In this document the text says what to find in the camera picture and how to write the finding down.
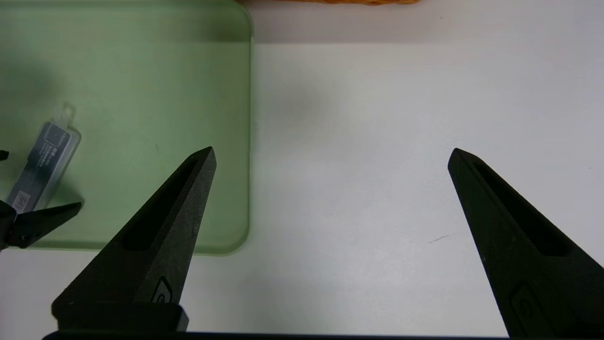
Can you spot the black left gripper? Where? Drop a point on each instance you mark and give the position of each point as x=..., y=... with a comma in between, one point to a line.
x=7, y=226

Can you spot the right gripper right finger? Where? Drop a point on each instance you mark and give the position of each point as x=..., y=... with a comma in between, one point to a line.
x=528, y=255

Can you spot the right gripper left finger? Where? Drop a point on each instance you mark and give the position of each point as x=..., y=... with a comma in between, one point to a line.
x=155, y=245

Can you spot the grey translucent slim case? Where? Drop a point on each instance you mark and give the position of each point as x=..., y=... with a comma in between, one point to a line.
x=45, y=165

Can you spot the orange wicker basket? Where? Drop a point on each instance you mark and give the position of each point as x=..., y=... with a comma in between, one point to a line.
x=349, y=2

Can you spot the light green plastic tray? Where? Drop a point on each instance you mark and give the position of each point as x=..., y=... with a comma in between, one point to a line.
x=141, y=94

